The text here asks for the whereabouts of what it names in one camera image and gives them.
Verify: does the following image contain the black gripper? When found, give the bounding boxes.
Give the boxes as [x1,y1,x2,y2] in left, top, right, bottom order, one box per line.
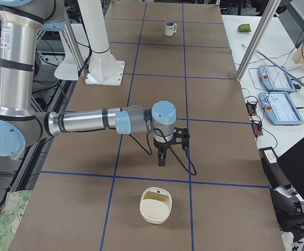
[153,127,190,167]

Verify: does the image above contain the white mug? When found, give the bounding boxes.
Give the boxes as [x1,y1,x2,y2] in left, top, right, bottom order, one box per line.
[164,21,177,37]

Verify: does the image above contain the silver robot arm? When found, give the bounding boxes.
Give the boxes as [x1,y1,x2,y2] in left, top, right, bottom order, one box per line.
[0,1,190,166]

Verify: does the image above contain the cream oval bowl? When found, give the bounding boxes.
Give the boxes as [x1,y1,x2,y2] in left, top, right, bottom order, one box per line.
[139,187,172,224]

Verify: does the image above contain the orange circuit board lower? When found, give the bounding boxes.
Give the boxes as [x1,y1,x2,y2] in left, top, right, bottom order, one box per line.
[252,123,263,137]

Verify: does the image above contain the orange circuit board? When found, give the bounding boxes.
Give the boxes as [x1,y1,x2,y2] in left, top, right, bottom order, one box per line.
[245,102,257,116]
[252,123,263,137]

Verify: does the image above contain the orange circuit board upper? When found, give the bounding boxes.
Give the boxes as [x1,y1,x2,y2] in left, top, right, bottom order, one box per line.
[245,102,257,116]

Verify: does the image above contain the black box white label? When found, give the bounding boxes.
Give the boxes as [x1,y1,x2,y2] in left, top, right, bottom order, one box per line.
[258,146,284,189]

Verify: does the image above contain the lower teach pendant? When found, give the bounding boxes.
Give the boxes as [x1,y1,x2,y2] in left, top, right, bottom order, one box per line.
[259,92,303,126]

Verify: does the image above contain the teach pendant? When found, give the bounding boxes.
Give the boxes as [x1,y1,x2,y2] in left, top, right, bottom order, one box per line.
[259,92,303,126]
[258,65,296,93]

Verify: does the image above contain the upper teach pendant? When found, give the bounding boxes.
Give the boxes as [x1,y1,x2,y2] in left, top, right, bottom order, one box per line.
[258,65,296,93]

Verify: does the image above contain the green bean bag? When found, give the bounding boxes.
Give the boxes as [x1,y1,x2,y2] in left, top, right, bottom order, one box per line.
[238,24,252,33]

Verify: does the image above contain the green patterned cloth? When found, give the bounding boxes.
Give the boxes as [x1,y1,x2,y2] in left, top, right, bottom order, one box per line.
[0,190,32,250]

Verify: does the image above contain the green grabber tool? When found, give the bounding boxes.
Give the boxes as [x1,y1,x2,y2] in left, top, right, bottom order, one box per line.
[255,49,304,87]

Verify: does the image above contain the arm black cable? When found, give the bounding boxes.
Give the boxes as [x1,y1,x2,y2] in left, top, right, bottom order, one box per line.
[129,128,197,176]

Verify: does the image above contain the white pedestal column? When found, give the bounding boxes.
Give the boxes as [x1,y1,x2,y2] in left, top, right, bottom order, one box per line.
[54,1,125,86]

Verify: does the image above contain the aluminium frame post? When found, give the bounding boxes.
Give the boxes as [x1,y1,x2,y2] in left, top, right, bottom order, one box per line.
[234,0,281,82]

